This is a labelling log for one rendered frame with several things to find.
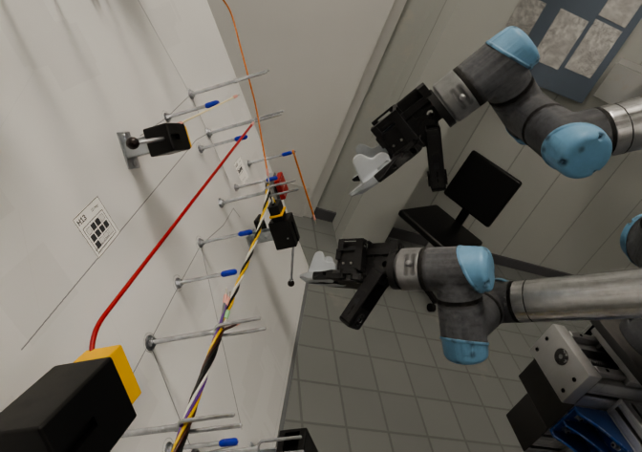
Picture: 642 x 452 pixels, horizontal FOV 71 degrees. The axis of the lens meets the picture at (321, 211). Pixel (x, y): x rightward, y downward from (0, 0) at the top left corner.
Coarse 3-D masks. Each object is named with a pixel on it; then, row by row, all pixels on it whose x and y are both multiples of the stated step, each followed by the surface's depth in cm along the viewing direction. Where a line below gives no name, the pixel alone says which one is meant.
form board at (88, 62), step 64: (0, 0) 42; (64, 0) 50; (128, 0) 63; (192, 0) 85; (0, 64) 40; (64, 64) 48; (128, 64) 60; (192, 64) 79; (0, 128) 39; (64, 128) 46; (128, 128) 57; (192, 128) 74; (0, 192) 37; (64, 192) 44; (128, 192) 54; (192, 192) 69; (256, 192) 96; (0, 256) 36; (64, 256) 42; (128, 256) 51; (192, 256) 65; (256, 256) 89; (0, 320) 35; (64, 320) 41; (128, 320) 49; (192, 320) 61; (0, 384) 34; (192, 384) 58; (256, 384) 76; (128, 448) 45
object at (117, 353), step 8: (88, 352) 33; (96, 352) 33; (104, 352) 32; (112, 352) 32; (120, 352) 33; (80, 360) 32; (120, 360) 32; (120, 368) 32; (128, 368) 33; (120, 376) 32; (128, 376) 33; (128, 384) 33; (136, 384) 34; (128, 392) 33; (136, 392) 33
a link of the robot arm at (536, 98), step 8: (528, 88) 70; (536, 88) 71; (520, 96) 70; (528, 96) 71; (536, 96) 71; (544, 96) 71; (496, 104) 73; (504, 104) 72; (512, 104) 71; (520, 104) 71; (528, 104) 70; (536, 104) 69; (544, 104) 68; (496, 112) 75; (504, 112) 73; (512, 112) 72; (520, 112) 71; (528, 112) 69; (504, 120) 75; (512, 120) 72; (520, 120) 70; (512, 128) 73; (520, 128) 70; (512, 136) 77; (520, 136) 71
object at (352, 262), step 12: (348, 240) 83; (360, 240) 82; (396, 240) 80; (336, 252) 84; (348, 252) 83; (360, 252) 81; (372, 252) 82; (384, 252) 81; (396, 252) 79; (348, 264) 82; (360, 264) 80; (372, 264) 82; (384, 264) 81; (360, 276) 80; (396, 288) 78
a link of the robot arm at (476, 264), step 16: (432, 256) 74; (448, 256) 72; (464, 256) 71; (480, 256) 70; (432, 272) 73; (448, 272) 72; (464, 272) 70; (480, 272) 69; (432, 288) 74; (448, 288) 72; (464, 288) 71; (480, 288) 70
